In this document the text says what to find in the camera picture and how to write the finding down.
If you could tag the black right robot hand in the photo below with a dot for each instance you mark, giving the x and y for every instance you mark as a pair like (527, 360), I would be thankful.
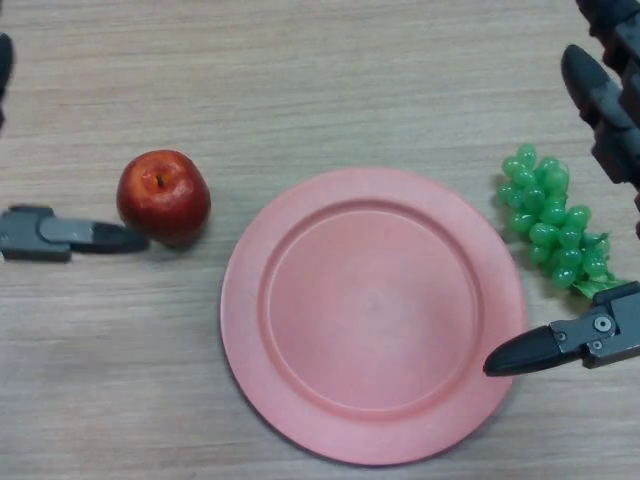
(615, 130)

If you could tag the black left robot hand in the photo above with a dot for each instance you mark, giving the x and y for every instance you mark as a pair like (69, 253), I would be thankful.
(50, 235)

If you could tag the red apple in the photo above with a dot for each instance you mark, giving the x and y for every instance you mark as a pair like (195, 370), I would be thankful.
(162, 202)

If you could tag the pink round plate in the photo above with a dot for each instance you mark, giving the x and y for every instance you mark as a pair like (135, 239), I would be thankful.
(375, 320)

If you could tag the green grape bunch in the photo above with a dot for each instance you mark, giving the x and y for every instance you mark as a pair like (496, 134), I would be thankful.
(545, 220)

